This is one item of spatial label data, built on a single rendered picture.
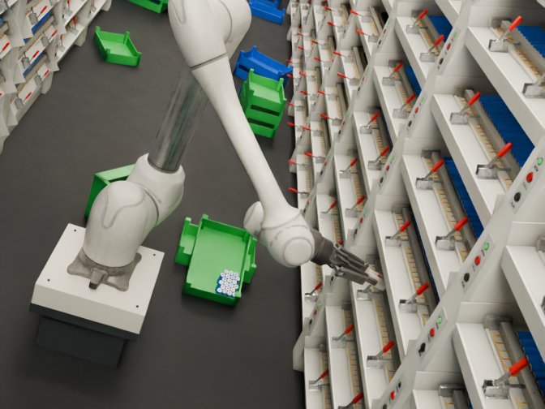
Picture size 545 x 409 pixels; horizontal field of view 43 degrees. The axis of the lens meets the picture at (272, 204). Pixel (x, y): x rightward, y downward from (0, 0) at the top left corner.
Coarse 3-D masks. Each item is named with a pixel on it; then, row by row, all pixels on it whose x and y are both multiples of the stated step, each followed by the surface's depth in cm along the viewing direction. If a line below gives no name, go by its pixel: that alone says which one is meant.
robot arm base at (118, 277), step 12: (72, 264) 199; (84, 264) 199; (96, 264) 197; (132, 264) 204; (84, 276) 199; (96, 276) 196; (108, 276) 199; (120, 276) 201; (96, 288) 196; (120, 288) 199
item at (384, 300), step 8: (376, 264) 207; (376, 272) 206; (376, 288) 200; (384, 296) 194; (376, 304) 193; (384, 304) 191; (384, 312) 190; (392, 320) 186; (392, 328) 183; (392, 336) 180; (392, 352) 177; (400, 360) 173
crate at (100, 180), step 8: (120, 168) 266; (128, 168) 268; (96, 176) 257; (104, 176) 258; (112, 176) 260; (120, 176) 262; (96, 184) 258; (104, 184) 255; (96, 192) 259; (88, 200) 263; (88, 208) 264; (88, 216) 265
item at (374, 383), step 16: (368, 256) 210; (352, 288) 202; (352, 304) 200; (368, 304) 195; (368, 320) 189; (384, 320) 189; (368, 336) 184; (384, 336) 184; (368, 352) 178; (368, 368) 174; (368, 384) 169; (384, 384) 169; (368, 400) 165
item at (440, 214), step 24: (408, 144) 192; (432, 144) 192; (408, 168) 187; (432, 168) 176; (456, 168) 183; (408, 192) 183; (432, 192) 176; (456, 192) 173; (432, 216) 166; (456, 216) 164; (432, 240) 158; (456, 240) 154; (432, 264) 154; (456, 264) 150
